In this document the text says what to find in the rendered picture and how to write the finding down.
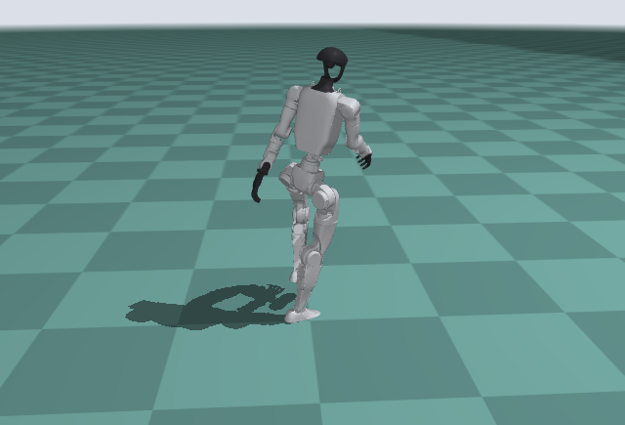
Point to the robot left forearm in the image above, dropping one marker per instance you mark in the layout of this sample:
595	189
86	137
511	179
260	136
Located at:
272	149

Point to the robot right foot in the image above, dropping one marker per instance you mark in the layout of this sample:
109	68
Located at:
292	315

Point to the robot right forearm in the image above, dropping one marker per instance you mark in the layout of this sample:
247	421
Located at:
363	149

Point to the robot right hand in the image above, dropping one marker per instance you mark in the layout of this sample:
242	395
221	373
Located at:
367	160

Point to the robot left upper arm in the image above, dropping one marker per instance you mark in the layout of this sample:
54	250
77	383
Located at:
284	129

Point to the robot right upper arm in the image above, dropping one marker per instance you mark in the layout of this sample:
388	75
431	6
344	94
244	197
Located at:
350	110

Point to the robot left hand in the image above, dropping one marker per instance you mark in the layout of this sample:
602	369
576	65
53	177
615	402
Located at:
258	180

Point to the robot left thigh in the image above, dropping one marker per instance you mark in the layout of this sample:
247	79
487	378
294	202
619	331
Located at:
303	212

